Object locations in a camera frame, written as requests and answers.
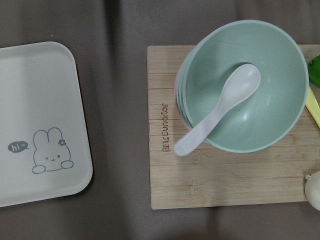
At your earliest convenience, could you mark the cream bunny print tray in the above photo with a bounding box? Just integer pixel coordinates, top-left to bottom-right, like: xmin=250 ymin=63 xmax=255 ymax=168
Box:
xmin=0 ymin=41 xmax=93 ymax=207

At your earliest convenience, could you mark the pink bottom bowl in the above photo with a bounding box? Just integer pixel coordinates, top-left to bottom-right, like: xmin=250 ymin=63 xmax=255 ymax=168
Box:
xmin=173 ymin=70 xmax=190 ymax=130

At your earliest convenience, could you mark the bamboo cutting board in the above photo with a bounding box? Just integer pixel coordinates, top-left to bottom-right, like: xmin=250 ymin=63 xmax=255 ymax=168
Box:
xmin=146 ymin=45 xmax=320 ymax=210

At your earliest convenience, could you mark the white plastic spoon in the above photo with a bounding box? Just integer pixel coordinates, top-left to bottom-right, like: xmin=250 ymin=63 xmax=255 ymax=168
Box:
xmin=174 ymin=63 xmax=261 ymax=157

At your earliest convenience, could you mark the top mint green bowl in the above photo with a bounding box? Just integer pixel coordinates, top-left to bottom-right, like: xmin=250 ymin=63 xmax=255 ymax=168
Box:
xmin=174 ymin=31 xmax=309 ymax=156

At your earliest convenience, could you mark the yellow plastic knife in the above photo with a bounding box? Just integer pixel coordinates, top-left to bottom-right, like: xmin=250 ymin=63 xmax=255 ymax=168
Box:
xmin=305 ymin=87 xmax=320 ymax=128

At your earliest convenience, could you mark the green toy lime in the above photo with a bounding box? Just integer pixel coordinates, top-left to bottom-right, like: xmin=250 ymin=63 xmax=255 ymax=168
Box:
xmin=307 ymin=55 xmax=320 ymax=88

